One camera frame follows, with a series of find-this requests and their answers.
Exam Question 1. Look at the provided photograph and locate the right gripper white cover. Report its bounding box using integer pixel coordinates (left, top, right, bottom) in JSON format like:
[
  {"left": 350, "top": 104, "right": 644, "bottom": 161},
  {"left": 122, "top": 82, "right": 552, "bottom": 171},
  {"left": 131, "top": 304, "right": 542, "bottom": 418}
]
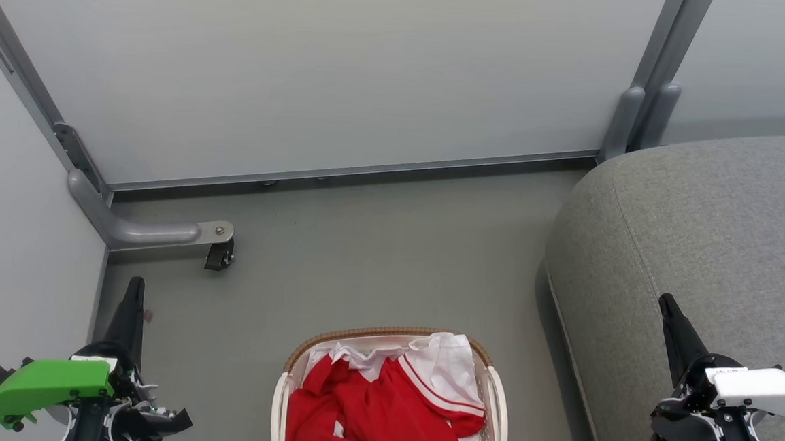
[{"left": 650, "top": 293, "right": 785, "bottom": 437}]

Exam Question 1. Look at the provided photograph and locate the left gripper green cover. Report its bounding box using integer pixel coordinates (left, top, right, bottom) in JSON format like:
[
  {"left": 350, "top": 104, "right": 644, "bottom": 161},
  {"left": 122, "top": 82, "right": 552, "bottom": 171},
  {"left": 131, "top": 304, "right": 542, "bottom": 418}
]
[{"left": 0, "top": 267, "right": 203, "bottom": 441}]

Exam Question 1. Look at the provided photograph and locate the red shorts white trim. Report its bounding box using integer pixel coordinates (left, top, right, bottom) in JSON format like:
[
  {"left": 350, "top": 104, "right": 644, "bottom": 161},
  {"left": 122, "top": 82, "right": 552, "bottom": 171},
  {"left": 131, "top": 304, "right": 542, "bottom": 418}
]
[{"left": 285, "top": 353, "right": 500, "bottom": 441}]

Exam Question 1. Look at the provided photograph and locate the red and white jersey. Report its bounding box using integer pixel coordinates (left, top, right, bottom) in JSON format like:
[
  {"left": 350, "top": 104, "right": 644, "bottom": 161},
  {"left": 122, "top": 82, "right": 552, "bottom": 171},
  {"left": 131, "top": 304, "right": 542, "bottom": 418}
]
[{"left": 301, "top": 323, "right": 497, "bottom": 441}]

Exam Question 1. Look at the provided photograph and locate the grey fabric sofa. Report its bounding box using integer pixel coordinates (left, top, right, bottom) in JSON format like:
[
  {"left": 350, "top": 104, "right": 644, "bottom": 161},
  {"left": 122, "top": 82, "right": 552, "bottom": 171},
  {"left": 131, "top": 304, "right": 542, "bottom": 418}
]
[{"left": 528, "top": 116, "right": 785, "bottom": 441}]

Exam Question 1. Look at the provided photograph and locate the black caster wheel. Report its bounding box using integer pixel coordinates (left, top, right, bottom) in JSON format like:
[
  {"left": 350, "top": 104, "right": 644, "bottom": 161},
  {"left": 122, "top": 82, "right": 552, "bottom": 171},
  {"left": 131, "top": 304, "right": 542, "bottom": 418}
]
[{"left": 203, "top": 236, "right": 237, "bottom": 273}]

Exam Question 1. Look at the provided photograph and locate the grey curved partition foot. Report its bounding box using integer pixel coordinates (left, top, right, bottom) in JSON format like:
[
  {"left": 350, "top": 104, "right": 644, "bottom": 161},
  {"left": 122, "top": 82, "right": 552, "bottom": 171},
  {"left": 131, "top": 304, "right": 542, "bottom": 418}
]
[{"left": 64, "top": 168, "right": 238, "bottom": 260}]

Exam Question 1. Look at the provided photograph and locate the white laundry basket wicker rim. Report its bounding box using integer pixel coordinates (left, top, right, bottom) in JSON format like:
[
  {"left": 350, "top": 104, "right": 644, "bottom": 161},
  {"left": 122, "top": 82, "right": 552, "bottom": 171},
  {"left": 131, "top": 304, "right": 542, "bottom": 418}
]
[{"left": 269, "top": 318, "right": 516, "bottom": 441}]

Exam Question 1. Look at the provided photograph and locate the grey upright partition foot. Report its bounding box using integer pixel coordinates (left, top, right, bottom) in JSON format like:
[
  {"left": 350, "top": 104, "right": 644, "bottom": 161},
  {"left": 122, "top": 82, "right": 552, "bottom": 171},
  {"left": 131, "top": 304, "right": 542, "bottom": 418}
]
[
  {"left": 641, "top": 81, "right": 683, "bottom": 154},
  {"left": 599, "top": 84, "right": 647, "bottom": 163}
]

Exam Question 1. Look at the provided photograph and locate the grey partition bottom rail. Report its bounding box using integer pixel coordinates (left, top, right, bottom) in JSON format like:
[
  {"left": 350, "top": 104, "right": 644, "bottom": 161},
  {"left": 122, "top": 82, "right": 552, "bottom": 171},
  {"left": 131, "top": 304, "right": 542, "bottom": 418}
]
[{"left": 107, "top": 120, "right": 600, "bottom": 221}]

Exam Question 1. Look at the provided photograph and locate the grey double partition post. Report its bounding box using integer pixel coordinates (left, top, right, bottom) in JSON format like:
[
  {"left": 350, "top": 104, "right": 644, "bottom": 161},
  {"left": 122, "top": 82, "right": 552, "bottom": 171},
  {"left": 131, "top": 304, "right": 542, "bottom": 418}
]
[{"left": 625, "top": 0, "right": 715, "bottom": 155}]

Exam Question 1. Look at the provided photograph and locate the grey partition frame post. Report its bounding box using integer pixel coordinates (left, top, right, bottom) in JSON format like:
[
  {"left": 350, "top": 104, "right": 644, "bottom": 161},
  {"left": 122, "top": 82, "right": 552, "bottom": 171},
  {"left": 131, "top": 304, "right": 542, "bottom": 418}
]
[{"left": 0, "top": 0, "right": 124, "bottom": 195}]

